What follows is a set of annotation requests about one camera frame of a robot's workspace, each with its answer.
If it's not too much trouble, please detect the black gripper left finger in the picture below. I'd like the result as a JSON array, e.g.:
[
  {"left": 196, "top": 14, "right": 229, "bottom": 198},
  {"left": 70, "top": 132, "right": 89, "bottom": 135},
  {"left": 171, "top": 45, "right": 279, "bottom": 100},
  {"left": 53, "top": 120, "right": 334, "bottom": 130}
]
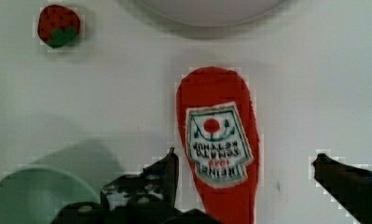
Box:
[{"left": 100, "top": 147, "right": 179, "bottom": 211}]

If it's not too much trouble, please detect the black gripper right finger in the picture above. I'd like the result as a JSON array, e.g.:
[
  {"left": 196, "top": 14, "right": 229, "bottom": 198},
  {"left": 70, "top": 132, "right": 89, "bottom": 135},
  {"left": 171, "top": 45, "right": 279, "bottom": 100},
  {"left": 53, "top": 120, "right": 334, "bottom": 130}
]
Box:
[{"left": 311, "top": 153, "right": 372, "bottom": 224}]

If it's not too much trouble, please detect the red plush ketchup bottle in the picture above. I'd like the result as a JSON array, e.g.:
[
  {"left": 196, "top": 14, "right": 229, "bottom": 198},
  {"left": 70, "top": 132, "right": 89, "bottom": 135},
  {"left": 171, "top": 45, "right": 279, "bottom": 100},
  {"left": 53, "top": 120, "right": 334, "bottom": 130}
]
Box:
[{"left": 176, "top": 66, "right": 259, "bottom": 224}]

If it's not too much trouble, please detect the round lavender plate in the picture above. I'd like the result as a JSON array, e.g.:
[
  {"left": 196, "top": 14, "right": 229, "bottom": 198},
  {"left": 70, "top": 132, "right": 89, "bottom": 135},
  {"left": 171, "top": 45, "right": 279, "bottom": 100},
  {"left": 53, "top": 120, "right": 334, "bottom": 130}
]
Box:
[{"left": 136, "top": 0, "right": 289, "bottom": 27}]

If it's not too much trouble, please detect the small plush strawberry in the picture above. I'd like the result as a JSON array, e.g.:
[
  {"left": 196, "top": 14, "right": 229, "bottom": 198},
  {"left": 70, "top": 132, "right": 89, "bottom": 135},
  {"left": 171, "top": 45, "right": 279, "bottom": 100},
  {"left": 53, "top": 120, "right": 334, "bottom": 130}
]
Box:
[{"left": 37, "top": 5, "right": 81, "bottom": 49}]

